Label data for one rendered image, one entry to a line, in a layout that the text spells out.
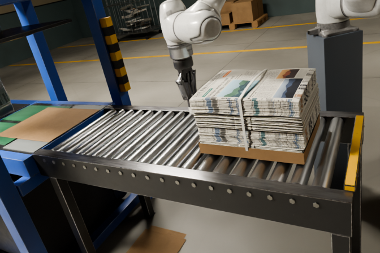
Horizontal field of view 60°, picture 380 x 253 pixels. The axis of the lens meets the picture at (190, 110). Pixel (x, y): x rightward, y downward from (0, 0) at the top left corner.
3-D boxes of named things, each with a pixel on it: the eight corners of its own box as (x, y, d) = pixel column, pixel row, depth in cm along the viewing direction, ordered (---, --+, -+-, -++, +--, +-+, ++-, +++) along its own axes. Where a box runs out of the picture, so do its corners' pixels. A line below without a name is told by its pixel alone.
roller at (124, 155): (178, 118, 170) (176, 109, 168) (121, 170, 134) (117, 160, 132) (169, 118, 173) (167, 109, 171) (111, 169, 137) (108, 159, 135)
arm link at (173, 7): (160, 44, 126) (176, 48, 115) (150, 3, 120) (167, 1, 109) (184, 37, 130) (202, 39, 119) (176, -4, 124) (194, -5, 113)
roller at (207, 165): (250, 122, 151) (249, 112, 149) (207, 184, 115) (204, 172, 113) (240, 121, 153) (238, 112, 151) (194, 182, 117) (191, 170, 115)
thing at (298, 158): (320, 123, 126) (320, 113, 125) (305, 165, 104) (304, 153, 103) (279, 121, 134) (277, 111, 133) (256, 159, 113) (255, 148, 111)
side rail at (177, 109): (363, 138, 134) (363, 111, 130) (362, 144, 130) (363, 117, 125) (115, 122, 201) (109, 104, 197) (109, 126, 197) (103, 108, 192)
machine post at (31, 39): (98, 180, 273) (26, -17, 213) (90, 187, 267) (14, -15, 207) (90, 179, 278) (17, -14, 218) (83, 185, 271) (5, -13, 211)
